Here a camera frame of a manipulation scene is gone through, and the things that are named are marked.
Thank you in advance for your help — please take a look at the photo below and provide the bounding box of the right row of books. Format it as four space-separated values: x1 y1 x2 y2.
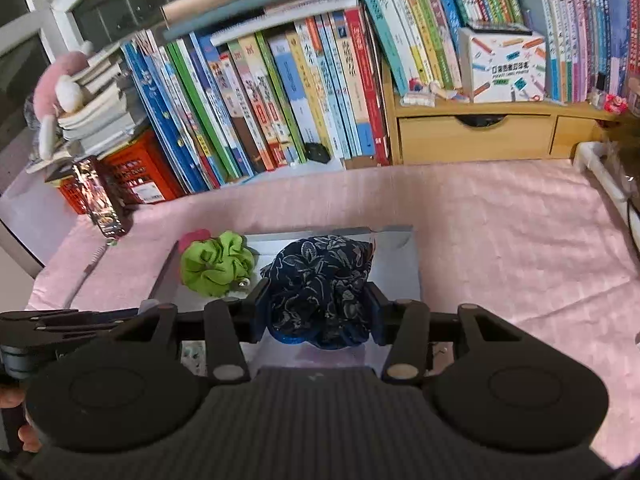
518 0 639 104

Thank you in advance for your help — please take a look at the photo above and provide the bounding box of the white patterned box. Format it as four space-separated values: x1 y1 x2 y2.
458 28 547 104

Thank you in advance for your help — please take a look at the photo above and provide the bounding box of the green scrunchie with pink bow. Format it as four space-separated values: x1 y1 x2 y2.
178 229 255 298

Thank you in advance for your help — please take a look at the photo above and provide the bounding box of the white pvc pipe frame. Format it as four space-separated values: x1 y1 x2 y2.
573 141 639 232

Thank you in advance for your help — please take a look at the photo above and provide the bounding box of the pink striped tablecloth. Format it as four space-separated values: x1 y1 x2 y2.
29 160 639 465

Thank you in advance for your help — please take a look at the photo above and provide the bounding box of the person's left hand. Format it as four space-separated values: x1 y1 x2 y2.
0 386 44 454

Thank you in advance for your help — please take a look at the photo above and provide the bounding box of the blue floral fabric pouch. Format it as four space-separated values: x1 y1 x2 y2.
260 234 374 350

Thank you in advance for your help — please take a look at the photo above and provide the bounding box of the small black box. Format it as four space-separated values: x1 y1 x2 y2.
304 142 331 165

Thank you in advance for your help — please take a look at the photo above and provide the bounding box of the wooden drawer organizer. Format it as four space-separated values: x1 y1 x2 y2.
382 66 631 166

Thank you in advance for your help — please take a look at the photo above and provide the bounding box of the grey shallow tray box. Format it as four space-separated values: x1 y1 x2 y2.
144 224 454 378

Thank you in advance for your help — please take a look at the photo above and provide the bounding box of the pink white plush rabbit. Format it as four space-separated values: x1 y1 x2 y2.
34 50 89 160

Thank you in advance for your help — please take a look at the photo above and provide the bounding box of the stack of horizontal books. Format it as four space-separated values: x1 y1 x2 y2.
25 41 146 174

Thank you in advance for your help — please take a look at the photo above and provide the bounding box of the row of upright books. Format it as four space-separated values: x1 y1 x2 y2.
122 0 522 194

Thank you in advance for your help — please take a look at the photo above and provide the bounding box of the smartphone with lit screen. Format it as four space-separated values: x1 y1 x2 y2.
74 156 129 238

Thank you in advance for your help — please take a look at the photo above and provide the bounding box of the red plastic crate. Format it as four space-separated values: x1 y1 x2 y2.
54 129 187 216

